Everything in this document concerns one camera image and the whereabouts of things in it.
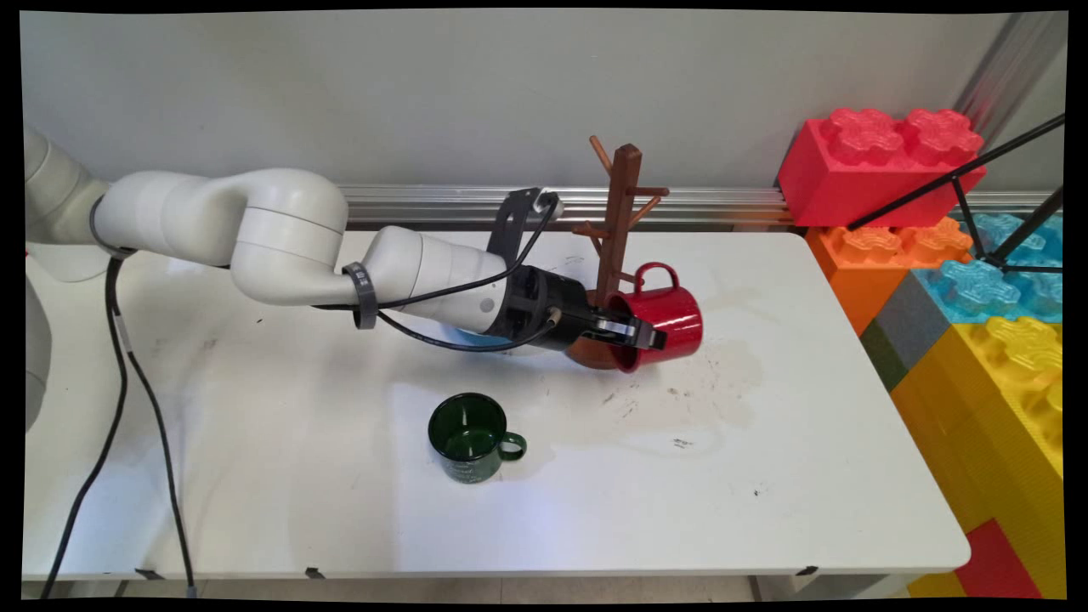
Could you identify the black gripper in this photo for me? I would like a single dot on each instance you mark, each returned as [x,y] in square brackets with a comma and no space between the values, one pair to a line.
[557,314]

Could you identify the dark green enamel mug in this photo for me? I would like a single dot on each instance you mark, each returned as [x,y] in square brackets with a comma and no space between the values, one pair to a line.
[466,438]

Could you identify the red giant toy brick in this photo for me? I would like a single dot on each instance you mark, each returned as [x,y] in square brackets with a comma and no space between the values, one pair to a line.
[858,174]

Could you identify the red mug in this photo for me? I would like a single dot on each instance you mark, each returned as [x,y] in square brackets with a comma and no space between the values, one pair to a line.
[676,319]

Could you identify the orange giant toy brick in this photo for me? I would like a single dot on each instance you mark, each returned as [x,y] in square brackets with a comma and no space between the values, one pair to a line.
[858,268]

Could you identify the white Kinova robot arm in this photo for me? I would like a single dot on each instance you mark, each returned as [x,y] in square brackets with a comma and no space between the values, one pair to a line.
[289,229]

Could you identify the yellow giant toy brick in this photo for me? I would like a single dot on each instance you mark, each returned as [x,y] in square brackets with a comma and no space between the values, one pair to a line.
[977,425]

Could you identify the blue bowl with white inside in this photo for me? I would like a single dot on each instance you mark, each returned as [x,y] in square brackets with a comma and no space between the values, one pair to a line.
[467,338]

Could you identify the small red square toy brick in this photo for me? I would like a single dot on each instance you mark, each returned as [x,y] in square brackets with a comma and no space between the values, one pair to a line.
[994,561]

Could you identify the light blue giant toy brick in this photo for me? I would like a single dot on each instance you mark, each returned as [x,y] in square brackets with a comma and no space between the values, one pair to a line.
[977,289]

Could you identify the black tripod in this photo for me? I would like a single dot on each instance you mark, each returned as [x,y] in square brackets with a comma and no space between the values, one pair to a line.
[1003,161]

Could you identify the dark green giant toy brick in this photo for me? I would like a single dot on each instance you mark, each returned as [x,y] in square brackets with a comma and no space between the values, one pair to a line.
[882,355]

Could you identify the slanted aluminium post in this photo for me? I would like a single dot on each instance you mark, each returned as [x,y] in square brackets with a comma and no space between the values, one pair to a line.
[1011,68]

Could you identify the brown wooden mug tree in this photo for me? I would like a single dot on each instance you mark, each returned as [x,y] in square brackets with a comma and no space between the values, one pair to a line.
[625,212]

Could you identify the grey giant toy brick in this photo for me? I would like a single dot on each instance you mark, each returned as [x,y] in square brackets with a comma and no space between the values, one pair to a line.
[909,319]

